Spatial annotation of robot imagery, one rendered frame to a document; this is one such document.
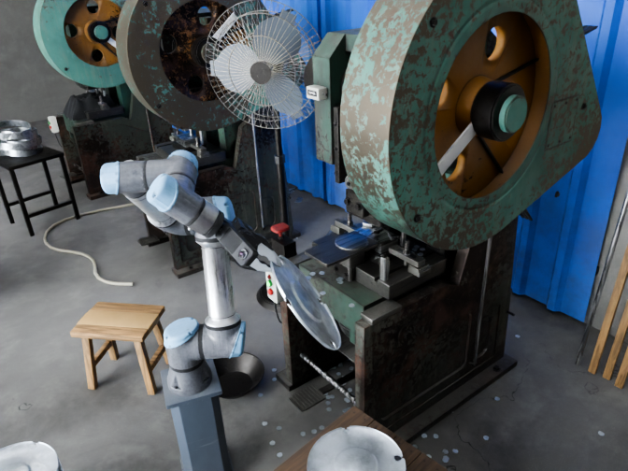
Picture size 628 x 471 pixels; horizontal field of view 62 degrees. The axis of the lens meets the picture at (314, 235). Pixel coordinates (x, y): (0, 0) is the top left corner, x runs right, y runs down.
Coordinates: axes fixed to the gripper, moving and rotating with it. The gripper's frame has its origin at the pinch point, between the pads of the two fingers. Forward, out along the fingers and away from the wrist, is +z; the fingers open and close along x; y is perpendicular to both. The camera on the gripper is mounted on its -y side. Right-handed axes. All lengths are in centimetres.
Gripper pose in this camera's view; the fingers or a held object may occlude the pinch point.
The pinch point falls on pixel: (275, 266)
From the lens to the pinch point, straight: 131.9
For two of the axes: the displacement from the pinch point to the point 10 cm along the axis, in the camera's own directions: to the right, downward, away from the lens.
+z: 7.0, 5.0, 5.1
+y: -3.2, -4.2, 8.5
